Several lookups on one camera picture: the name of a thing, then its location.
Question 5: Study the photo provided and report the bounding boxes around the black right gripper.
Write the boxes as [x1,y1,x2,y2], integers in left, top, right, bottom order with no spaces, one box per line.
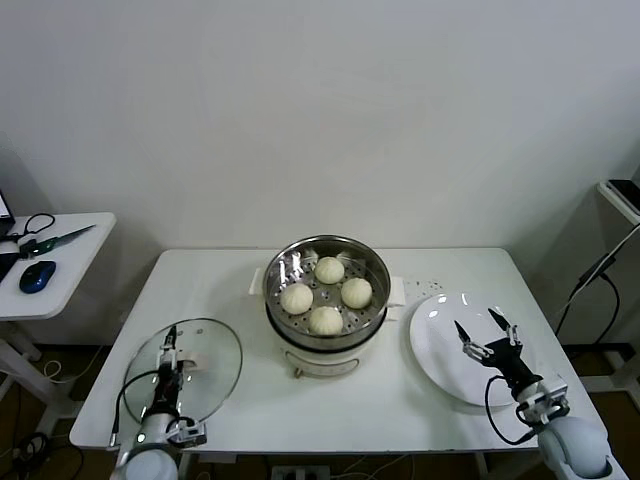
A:
[453,307,544,397]

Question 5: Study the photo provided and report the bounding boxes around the white power strip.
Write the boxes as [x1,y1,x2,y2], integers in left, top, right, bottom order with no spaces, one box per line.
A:
[271,464,332,480]

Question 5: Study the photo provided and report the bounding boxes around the white steamed baozi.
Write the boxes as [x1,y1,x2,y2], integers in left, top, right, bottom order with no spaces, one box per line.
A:
[308,305,345,337]
[340,277,374,310]
[280,283,315,315]
[314,256,347,285]

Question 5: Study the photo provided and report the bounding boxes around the white floor cable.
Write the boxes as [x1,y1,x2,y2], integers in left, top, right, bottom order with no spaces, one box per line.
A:
[43,344,101,384]

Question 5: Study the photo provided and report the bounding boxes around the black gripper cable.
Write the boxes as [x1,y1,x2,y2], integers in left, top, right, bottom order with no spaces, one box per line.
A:
[483,374,540,447]
[108,372,166,450]

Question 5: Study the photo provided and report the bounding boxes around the white side stand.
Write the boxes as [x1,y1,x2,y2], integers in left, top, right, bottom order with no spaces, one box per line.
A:
[569,178,640,346]

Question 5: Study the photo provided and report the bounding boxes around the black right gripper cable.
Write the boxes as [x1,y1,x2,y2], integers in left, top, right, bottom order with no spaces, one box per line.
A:
[483,374,540,447]

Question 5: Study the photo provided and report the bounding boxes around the white side table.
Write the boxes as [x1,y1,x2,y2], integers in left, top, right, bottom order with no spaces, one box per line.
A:
[0,211,118,436]

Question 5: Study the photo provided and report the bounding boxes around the stainless steel steamer basket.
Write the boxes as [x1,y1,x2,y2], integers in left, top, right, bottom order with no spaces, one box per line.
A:
[248,234,407,347]

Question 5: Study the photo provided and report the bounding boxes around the blue computer mouse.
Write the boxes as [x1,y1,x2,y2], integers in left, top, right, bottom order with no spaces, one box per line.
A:
[19,259,58,294]

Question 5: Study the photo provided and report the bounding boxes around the white electric cooker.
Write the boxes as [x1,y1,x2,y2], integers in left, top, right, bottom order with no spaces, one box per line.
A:
[267,294,401,380]

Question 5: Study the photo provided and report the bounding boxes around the white round plate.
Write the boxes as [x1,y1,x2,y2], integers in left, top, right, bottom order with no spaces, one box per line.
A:
[408,292,539,409]

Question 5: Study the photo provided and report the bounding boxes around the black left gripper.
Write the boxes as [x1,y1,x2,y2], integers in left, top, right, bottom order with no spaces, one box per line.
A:
[152,323,184,417]

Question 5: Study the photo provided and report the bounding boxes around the black laptop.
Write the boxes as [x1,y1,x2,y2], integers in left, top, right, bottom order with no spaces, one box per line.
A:
[0,187,24,282]

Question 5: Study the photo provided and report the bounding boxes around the glass lid with white handle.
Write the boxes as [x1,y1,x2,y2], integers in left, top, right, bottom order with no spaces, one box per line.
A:
[123,317,245,424]

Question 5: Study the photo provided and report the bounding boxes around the black cable with adapter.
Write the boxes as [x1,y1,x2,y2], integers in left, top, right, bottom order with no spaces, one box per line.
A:
[554,224,640,347]

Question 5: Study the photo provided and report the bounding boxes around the black floor cable bundle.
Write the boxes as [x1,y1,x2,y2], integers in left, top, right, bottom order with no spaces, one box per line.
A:
[0,429,86,480]

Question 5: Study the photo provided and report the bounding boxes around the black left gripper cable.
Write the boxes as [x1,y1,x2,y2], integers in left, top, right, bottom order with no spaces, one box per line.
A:
[108,372,166,450]

